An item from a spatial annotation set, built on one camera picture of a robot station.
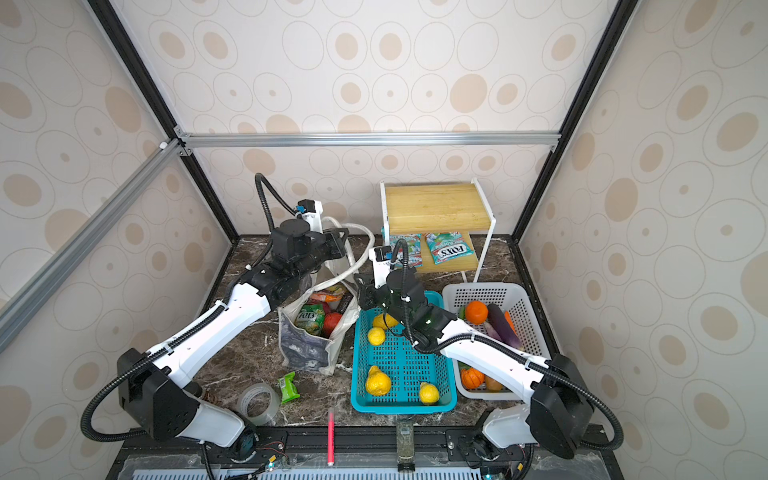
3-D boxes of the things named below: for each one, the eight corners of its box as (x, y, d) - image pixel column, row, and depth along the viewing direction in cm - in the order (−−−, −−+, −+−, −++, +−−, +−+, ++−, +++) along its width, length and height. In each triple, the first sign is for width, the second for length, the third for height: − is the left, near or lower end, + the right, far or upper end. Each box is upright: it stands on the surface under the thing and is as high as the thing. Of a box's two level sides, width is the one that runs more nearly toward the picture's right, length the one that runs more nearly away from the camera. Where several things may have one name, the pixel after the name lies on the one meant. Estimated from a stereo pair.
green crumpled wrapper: (284, 403, 82) (282, 401, 80) (280, 380, 86) (277, 377, 84) (300, 396, 83) (298, 394, 81) (295, 374, 87) (293, 371, 85)
